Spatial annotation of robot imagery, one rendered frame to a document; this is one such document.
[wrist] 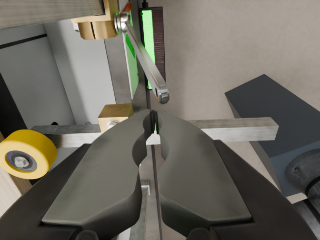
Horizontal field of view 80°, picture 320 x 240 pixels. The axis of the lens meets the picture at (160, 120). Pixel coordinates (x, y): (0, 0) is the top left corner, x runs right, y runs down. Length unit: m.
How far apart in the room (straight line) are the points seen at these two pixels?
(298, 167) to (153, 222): 0.56
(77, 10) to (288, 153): 0.76
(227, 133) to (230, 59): 0.90
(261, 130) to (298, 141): 0.49
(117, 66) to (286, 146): 0.65
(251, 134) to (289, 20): 1.00
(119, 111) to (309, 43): 1.22
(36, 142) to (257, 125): 0.36
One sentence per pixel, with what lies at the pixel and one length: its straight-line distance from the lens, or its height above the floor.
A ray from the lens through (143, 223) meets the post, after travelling 0.56.
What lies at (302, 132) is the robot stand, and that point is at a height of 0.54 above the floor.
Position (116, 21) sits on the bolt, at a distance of 0.28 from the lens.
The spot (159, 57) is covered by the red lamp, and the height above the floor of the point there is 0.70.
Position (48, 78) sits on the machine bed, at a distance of 0.55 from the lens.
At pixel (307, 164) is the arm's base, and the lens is 0.83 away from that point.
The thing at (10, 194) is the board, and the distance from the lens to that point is 0.46.
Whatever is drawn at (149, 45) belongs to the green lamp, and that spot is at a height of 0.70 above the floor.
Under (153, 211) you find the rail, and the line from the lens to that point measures 0.77.
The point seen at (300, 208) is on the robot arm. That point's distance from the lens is 0.78.
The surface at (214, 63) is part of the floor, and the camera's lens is 1.20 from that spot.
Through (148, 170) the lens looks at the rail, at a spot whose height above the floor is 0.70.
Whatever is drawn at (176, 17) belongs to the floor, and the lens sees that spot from 1.13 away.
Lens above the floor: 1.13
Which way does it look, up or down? 59 degrees down
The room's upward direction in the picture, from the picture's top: 179 degrees counter-clockwise
